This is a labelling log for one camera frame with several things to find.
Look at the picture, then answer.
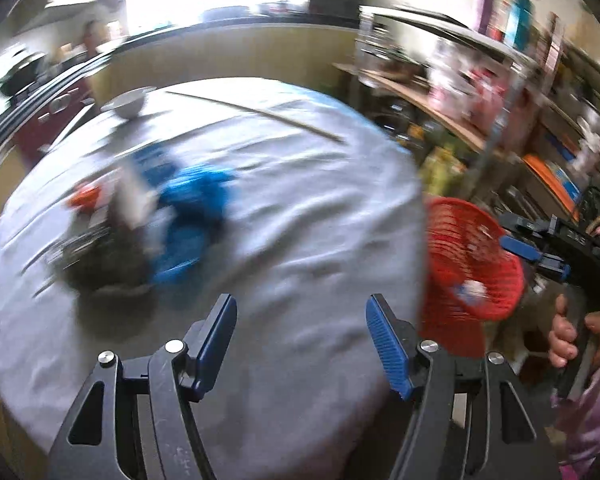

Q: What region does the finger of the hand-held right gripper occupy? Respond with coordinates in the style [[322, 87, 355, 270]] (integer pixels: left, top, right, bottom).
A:
[[499, 211, 561, 235], [499, 235, 572, 282]]

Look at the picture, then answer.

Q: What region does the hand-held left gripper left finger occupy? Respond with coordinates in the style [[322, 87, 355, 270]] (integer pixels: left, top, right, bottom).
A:
[[45, 293, 238, 480]]

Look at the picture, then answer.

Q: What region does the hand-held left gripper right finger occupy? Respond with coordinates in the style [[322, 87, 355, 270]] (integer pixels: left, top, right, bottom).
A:
[[365, 293, 563, 480]]

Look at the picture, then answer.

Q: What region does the red plastic basket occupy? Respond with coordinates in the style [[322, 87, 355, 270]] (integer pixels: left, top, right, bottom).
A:
[[419, 196, 526, 358]]

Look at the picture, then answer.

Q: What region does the small white wrapper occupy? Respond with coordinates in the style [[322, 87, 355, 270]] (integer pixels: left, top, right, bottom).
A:
[[455, 280, 488, 306]]

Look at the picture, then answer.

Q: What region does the blue plastic bag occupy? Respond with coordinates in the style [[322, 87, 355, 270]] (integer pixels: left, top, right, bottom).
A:
[[152, 161, 238, 288]]

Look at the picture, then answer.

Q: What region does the dark wrapper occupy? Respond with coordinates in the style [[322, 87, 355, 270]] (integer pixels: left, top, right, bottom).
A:
[[45, 220, 156, 296]]

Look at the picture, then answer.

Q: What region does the person's right forearm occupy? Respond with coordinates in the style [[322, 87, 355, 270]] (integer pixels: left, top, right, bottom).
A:
[[552, 355, 600, 480]]

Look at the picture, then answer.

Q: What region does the person's right hand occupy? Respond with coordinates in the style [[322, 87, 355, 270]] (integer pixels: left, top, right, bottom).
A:
[[549, 294, 600, 376]]

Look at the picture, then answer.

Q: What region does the orange board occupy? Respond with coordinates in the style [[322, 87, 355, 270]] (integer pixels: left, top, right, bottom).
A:
[[522, 154, 581, 211]]

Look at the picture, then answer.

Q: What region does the yellow plastic bag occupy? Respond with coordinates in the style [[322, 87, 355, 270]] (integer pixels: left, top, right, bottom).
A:
[[419, 145, 470, 197]]

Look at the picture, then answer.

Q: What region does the metal storage rack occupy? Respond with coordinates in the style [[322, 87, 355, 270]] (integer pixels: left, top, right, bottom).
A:
[[332, 4, 600, 241]]

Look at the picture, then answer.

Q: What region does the grey tablecloth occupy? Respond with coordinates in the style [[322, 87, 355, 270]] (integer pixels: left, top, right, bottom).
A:
[[0, 77, 428, 468]]

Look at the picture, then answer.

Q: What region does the small orange item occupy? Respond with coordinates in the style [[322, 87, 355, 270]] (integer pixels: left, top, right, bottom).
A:
[[67, 182, 106, 213]]

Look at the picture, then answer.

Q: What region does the teal bottle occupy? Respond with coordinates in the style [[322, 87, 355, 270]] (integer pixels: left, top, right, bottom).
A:
[[504, 0, 535, 50]]

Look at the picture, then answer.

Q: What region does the thin white stick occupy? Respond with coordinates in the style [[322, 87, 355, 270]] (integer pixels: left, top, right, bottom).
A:
[[166, 91, 345, 142]]

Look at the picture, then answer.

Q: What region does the purple bottle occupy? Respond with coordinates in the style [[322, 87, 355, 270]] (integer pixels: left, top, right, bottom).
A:
[[472, 0, 499, 41]]

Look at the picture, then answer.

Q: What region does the white bowl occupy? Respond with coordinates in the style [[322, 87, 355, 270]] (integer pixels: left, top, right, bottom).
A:
[[100, 87, 156, 120]]

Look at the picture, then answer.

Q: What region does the maroon cabinet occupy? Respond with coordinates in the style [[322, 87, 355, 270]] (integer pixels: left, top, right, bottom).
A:
[[14, 84, 102, 167]]

